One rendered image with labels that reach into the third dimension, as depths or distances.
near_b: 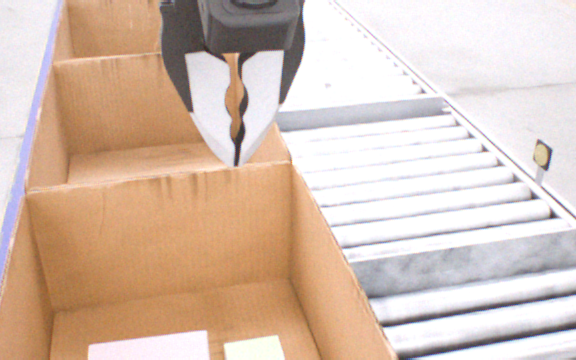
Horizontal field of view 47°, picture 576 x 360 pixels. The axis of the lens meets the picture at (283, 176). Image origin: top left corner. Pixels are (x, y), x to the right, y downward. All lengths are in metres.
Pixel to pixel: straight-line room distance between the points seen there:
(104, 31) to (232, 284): 0.80
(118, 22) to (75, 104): 0.40
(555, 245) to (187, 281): 0.61
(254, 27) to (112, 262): 0.50
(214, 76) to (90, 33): 1.06
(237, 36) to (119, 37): 1.16
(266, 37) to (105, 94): 0.79
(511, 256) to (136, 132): 0.64
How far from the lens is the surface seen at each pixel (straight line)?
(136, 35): 1.47
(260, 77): 0.43
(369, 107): 1.55
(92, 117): 1.11
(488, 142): 1.51
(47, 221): 0.74
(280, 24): 0.32
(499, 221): 1.26
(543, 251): 1.13
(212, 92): 0.42
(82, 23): 1.47
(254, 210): 0.75
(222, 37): 0.32
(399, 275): 1.03
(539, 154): 1.35
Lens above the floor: 1.40
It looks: 30 degrees down
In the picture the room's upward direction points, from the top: straight up
